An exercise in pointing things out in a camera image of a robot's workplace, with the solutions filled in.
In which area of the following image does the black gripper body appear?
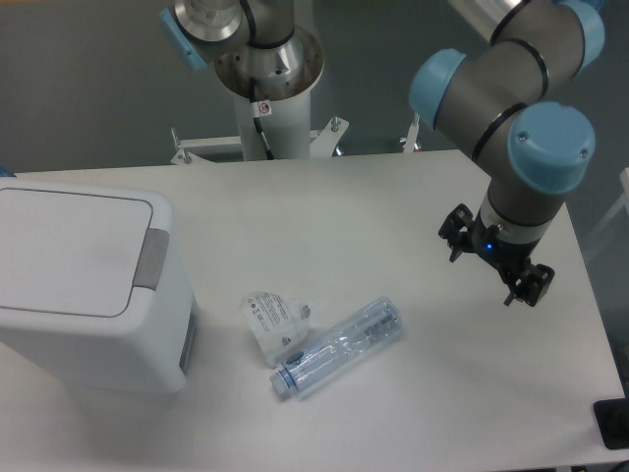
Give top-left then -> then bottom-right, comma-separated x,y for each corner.
473,193 -> 545,284

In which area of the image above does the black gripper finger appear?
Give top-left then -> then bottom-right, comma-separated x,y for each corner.
438,204 -> 475,263
502,264 -> 555,307

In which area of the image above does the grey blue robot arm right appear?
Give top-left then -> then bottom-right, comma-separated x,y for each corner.
410,1 -> 605,295

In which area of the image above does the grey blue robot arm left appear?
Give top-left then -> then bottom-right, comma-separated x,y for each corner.
160,1 -> 554,307

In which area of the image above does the white trash can body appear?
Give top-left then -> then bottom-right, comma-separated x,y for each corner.
1,177 -> 195,392

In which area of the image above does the white trash can lid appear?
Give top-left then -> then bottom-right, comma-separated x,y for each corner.
1,183 -> 152,318

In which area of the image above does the clear plastic water bottle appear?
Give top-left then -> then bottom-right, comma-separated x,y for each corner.
269,297 -> 402,399

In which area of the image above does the black device at table edge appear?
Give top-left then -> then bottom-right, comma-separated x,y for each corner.
593,398 -> 628,450

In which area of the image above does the clear plastic bag with label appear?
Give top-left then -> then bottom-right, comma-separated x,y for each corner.
240,291 -> 314,368

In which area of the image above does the white frame at right edge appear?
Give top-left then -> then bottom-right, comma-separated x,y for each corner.
582,168 -> 628,262

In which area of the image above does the white pedestal base frame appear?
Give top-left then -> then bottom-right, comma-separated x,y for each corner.
170,116 -> 350,165

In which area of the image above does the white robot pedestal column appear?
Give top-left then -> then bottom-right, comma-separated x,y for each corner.
214,27 -> 323,160

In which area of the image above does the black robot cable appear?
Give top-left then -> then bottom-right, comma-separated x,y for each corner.
248,77 -> 275,161

